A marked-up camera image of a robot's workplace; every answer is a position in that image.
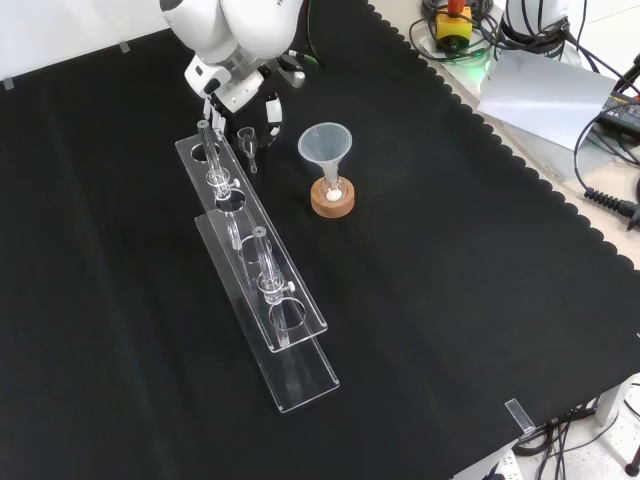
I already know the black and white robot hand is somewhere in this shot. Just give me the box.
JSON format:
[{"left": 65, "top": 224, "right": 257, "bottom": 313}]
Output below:
[{"left": 183, "top": 53, "right": 287, "bottom": 151}]

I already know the clear glass weighing funnel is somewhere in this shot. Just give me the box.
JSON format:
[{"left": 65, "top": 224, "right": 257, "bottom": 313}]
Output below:
[{"left": 236, "top": 126, "right": 262, "bottom": 175}]

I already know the translucent plastic funnel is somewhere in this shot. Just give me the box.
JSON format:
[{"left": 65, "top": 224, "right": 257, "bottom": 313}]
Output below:
[{"left": 297, "top": 122, "right": 354, "bottom": 197}]

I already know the clear acrylic funnel stand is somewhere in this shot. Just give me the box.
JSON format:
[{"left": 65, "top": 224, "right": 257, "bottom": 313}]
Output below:
[{"left": 174, "top": 119, "right": 342, "bottom": 416}]

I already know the small round-bottom glass flask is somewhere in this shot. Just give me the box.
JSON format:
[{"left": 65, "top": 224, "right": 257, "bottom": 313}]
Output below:
[{"left": 320, "top": 168, "right": 347, "bottom": 204}]

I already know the yellow stop button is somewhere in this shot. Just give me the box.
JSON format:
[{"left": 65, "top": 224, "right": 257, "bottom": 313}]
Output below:
[{"left": 435, "top": 0, "right": 474, "bottom": 52}]

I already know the black cloth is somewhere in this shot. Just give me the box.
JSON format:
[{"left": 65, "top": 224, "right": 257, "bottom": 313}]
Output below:
[{"left": 0, "top": 0, "right": 640, "bottom": 480}]

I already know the black power adapter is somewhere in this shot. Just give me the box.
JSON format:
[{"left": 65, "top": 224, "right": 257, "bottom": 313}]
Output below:
[{"left": 597, "top": 88, "right": 640, "bottom": 137}]

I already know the clear tape strip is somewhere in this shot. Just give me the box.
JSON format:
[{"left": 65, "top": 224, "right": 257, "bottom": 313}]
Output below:
[{"left": 504, "top": 397, "right": 535, "bottom": 434}]

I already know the white power strip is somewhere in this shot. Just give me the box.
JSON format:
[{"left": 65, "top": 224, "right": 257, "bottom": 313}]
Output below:
[{"left": 478, "top": 448, "right": 522, "bottom": 480}]

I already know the white table leg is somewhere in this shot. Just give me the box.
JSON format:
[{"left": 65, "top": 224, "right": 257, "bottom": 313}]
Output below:
[{"left": 593, "top": 373, "right": 634, "bottom": 427}]

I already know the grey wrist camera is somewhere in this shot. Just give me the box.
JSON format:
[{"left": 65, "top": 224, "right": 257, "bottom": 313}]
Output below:
[{"left": 274, "top": 49, "right": 307, "bottom": 90}]

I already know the cork ring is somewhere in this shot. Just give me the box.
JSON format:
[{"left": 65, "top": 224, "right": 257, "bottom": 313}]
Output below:
[{"left": 310, "top": 176, "right": 360, "bottom": 219}]

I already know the black looped cable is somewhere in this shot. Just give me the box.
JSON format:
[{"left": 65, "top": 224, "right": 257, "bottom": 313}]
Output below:
[{"left": 407, "top": 0, "right": 502, "bottom": 63}]

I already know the black cable with ribbed plug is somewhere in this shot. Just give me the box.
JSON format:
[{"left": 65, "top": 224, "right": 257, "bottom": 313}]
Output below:
[{"left": 572, "top": 110, "right": 640, "bottom": 227}]

